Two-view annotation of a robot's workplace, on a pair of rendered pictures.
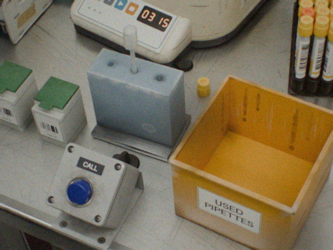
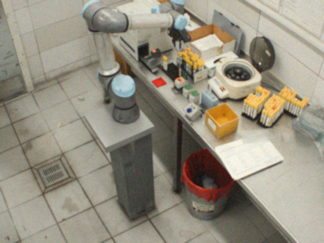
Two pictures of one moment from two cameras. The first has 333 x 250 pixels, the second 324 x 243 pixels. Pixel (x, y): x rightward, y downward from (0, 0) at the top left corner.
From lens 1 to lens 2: 1.44 m
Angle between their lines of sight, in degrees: 20
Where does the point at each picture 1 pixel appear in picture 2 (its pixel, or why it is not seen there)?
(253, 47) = (240, 103)
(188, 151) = (210, 111)
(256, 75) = (237, 109)
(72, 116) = (196, 99)
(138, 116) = (207, 104)
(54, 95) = (194, 94)
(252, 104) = (228, 110)
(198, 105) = not seen: hidden behind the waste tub
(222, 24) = (235, 96)
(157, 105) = (210, 102)
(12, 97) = (187, 91)
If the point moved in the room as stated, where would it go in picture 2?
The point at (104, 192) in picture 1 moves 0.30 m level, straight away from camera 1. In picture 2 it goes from (192, 112) to (206, 78)
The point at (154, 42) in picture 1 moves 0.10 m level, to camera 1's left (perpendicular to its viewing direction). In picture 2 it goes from (220, 93) to (204, 88)
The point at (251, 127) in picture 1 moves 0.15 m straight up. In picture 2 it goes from (227, 116) to (229, 95)
